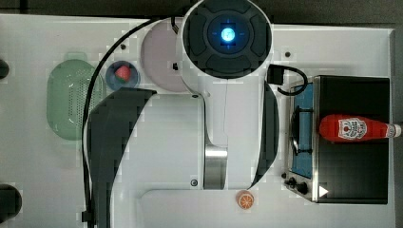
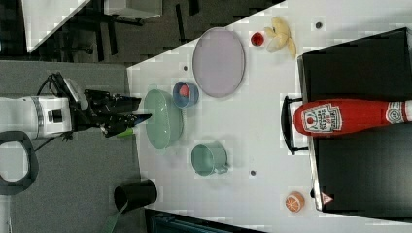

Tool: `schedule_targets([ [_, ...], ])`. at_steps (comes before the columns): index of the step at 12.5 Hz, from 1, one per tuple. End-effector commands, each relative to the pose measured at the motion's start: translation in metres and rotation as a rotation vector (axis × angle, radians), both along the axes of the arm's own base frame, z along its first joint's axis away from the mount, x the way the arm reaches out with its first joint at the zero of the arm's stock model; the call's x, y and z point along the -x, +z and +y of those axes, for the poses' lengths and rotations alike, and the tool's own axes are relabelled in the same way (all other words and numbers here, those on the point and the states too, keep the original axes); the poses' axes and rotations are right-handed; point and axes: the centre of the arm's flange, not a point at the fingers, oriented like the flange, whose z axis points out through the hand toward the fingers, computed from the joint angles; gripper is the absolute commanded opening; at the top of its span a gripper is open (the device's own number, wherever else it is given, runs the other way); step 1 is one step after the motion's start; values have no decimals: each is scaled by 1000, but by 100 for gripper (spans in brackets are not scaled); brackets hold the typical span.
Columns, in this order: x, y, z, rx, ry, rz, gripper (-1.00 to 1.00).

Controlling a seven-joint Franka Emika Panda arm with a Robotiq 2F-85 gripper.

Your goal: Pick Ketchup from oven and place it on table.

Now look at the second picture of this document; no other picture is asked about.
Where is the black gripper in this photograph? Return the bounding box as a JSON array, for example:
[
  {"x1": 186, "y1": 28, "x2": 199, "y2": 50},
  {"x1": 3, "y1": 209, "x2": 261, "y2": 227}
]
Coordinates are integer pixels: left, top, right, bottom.
[{"x1": 48, "y1": 73, "x2": 152, "y2": 138}]

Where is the red ketchup bottle plush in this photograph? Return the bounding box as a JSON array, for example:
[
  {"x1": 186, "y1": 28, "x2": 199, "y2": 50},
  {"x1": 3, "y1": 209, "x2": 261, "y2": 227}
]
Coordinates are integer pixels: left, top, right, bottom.
[{"x1": 292, "y1": 99, "x2": 412, "y2": 137}]

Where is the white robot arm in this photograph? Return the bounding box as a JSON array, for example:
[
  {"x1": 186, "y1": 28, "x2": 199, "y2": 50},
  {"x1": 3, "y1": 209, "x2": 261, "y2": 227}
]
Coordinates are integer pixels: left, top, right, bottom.
[{"x1": 1, "y1": 73, "x2": 152, "y2": 140}]

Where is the black toaster oven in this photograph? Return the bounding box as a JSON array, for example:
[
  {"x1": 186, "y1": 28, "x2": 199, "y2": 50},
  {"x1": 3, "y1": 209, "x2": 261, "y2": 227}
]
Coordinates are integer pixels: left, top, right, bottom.
[{"x1": 281, "y1": 27, "x2": 411, "y2": 222}]

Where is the green marker tube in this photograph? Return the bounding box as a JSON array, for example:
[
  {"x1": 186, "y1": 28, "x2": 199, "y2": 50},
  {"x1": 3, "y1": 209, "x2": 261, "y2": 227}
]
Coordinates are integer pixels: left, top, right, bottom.
[{"x1": 117, "y1": 128, "x2": 134, "y2": 138}]

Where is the green perforated colander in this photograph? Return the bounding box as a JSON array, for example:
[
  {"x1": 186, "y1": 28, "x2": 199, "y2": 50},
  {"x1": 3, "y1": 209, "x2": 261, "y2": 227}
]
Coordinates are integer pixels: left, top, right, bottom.
[{"x1": 144, "y1": 89, "x2": 184, "y2": 150}]

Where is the blue small bowl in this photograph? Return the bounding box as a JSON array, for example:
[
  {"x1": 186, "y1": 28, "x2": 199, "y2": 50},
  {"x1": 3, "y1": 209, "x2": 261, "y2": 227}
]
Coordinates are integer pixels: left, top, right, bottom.
[{"x1": 173, "y1": 82, "x2": 199, "y2": 109}]

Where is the red strawberry toy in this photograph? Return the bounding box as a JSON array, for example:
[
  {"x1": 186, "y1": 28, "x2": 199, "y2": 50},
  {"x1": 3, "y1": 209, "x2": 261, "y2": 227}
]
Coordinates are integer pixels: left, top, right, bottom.
[{"x1": 179, "y1": 84, "x2": 189, "y2": 98}]

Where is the black cylinder cup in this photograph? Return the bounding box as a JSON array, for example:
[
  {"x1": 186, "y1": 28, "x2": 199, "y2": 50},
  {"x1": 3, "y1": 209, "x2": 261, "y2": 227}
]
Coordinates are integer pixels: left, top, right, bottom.
[{"x1": 114, "y1": 180, "x2": 157, "y2": 213}]

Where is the green mug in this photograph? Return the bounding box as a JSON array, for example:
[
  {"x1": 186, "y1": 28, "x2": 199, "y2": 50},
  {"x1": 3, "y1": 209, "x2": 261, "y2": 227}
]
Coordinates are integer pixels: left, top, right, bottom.
[{"x1": 190, "y1": 141, "x2": 228, "y2": 177}]

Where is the lilac round plate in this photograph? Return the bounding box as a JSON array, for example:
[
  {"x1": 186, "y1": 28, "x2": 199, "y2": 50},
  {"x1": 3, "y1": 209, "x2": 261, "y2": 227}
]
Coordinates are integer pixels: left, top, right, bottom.
[{"x1": 192, "y1": 27, "x2": 245, "y2": 98}]

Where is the white side table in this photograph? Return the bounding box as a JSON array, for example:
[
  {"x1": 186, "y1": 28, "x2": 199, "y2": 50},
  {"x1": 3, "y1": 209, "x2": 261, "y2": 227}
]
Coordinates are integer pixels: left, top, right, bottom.
[{"x1": 21, "y1": 0, "x2": 91, "y2": 53}]

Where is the black curved stand base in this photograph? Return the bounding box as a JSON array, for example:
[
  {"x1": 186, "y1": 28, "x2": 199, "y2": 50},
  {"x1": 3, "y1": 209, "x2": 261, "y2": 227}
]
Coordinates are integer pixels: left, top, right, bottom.
[{"x1": 0, "y1": 131, "x2": 39, "y2": 196}]

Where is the small red fruit toy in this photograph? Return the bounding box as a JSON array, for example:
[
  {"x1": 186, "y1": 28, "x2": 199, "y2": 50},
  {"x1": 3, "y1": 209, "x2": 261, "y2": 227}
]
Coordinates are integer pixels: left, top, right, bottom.
[{"x1": 251, "y1": 32, "x2": 264, "y2": 47}]

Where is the yellow peeled banana toy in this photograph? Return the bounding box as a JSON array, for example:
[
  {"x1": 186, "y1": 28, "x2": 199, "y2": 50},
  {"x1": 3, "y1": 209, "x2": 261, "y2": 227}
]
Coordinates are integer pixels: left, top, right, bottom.
[{"x1": 264, "y1": 17, "x2": 296, "y2": 58}]

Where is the orange slice toy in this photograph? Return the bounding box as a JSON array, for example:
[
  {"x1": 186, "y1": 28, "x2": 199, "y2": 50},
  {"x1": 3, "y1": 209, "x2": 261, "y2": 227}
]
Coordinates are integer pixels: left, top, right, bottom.
[{"x1": 285, "y1": 191, "x2": 305, "y2": 213}]

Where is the blue metal frame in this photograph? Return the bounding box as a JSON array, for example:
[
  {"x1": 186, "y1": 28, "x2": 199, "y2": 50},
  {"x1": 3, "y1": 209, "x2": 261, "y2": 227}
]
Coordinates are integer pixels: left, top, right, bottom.
[{"x1": 145, "y1": 209, "x2": 264, "y2": 233}]

